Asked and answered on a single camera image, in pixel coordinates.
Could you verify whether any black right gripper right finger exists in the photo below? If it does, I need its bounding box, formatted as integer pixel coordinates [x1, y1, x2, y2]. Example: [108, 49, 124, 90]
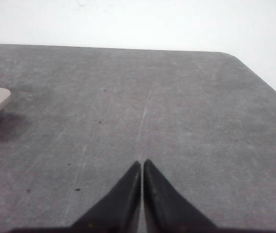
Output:
[143, 159, 276, 233]

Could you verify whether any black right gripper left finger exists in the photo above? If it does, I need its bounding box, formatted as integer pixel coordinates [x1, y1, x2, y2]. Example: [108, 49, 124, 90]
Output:
[10, 161, 141, 233]

